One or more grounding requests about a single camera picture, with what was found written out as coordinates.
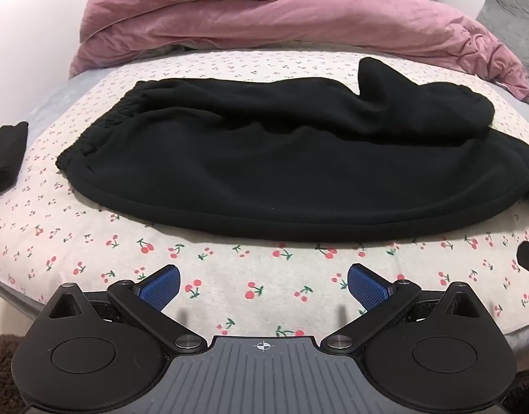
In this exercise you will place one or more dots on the cherry print bed sheet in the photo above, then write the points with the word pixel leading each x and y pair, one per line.
pixel 264 267

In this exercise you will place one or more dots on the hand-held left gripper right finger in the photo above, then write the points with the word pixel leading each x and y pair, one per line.
pixel 370 287

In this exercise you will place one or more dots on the pink duvet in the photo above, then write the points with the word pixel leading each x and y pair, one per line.
pixel 290 21

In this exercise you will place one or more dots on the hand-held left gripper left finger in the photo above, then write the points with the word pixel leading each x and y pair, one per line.
pixel 158 289

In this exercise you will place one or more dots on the folded black cloth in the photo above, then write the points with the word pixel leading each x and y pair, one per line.
pixel 3 159

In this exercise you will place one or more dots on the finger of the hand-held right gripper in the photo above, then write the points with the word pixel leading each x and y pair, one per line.
pixel 527 256

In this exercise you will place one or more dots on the grey quilted pillow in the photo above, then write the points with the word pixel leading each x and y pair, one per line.
pixel 515 21

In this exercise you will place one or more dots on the black pants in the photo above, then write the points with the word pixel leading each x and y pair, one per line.
pixel 269 159

